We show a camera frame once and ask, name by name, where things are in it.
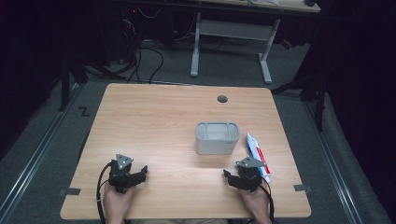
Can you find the black metal stand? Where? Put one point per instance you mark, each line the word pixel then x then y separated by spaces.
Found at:
pixel 317 90
pixel 65 81

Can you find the grey tape piece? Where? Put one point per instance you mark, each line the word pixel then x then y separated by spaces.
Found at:
pixel 71 191
pixel 302 188

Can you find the person's left hand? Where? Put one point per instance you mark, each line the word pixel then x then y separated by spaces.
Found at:
pixel 116 203

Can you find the white desk frame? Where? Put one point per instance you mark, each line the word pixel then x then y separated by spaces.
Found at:
pixel 236 29

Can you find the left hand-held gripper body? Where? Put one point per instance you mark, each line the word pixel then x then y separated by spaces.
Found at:
pixel 123 179

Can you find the person's right hand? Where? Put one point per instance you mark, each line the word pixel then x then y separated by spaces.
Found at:
pixel 255 203

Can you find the white red blue toothpaste tube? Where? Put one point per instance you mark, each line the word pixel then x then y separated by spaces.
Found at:
pixel 257 152

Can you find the grey plastic organizer box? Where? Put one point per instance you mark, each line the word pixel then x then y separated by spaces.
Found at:
pixel 217 138

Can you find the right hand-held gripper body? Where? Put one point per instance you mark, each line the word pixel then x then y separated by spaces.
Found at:
pixel 247 177

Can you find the black tape floor mark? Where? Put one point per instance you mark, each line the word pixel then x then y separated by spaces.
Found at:
pixel 84 112

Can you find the metal floor rail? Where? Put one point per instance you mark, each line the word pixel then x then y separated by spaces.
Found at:
pixel 34 161
pixel 333 168

